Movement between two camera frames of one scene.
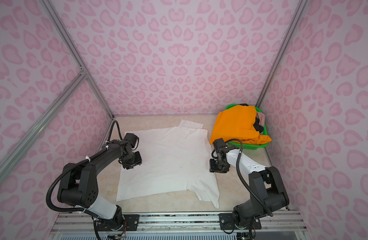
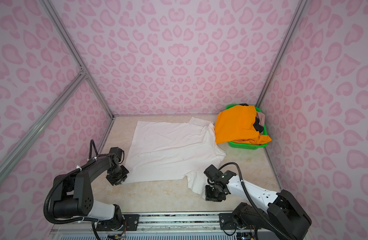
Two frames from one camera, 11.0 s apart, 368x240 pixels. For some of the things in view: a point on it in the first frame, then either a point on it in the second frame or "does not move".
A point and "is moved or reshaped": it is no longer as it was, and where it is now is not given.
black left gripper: (130, 166) -> (115, 182)
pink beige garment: (261, 117) does not move
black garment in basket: (257, 126) does not move
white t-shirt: (174, 159) is moved or reshaped
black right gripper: (221, 170) -> (208, 198)
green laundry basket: (249, 146) does not move
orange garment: (237, 122) does not move
